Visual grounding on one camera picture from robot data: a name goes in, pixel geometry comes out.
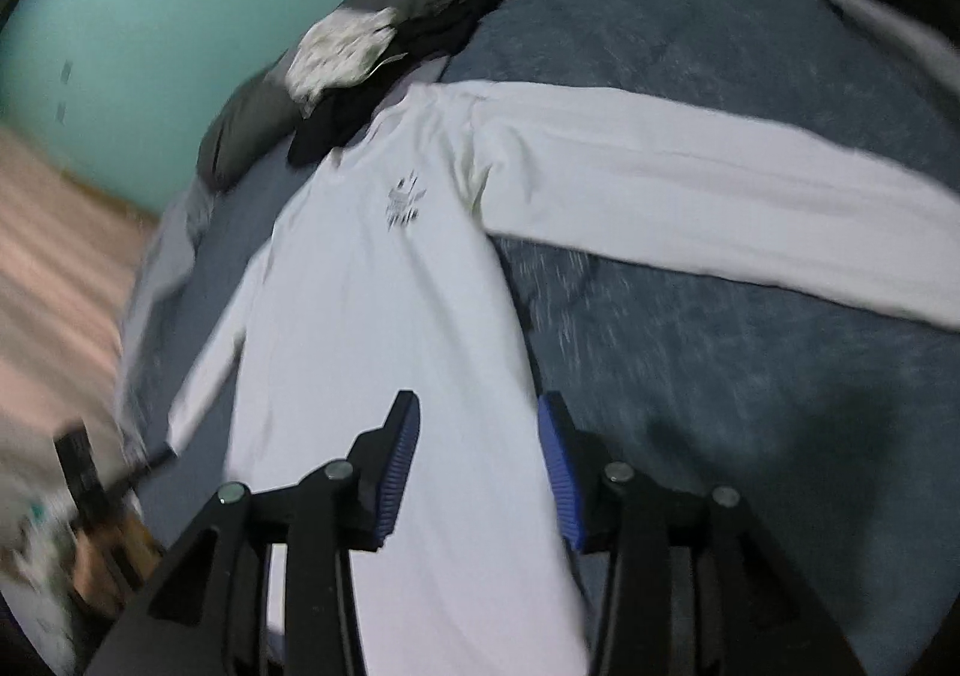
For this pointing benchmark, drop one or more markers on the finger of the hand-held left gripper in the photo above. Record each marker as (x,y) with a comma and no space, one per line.
(146,470)

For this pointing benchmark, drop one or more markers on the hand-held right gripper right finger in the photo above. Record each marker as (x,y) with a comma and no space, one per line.
(559,473)

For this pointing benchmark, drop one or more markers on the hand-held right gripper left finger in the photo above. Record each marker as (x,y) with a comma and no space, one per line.
(394,473)

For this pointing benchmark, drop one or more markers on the white long-sleeve shirt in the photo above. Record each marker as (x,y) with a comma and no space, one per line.
(390,301)

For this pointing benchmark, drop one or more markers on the bed with blue patterned sheet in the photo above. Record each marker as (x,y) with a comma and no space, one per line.
(712,361)

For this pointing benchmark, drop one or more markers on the cream crumpled garment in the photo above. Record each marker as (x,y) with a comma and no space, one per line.
(337,50)

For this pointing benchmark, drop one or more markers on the black garment with white piping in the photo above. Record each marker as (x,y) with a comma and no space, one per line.
(435,24)

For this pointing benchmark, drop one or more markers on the folded grey white garment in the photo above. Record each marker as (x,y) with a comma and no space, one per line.
(892,24)

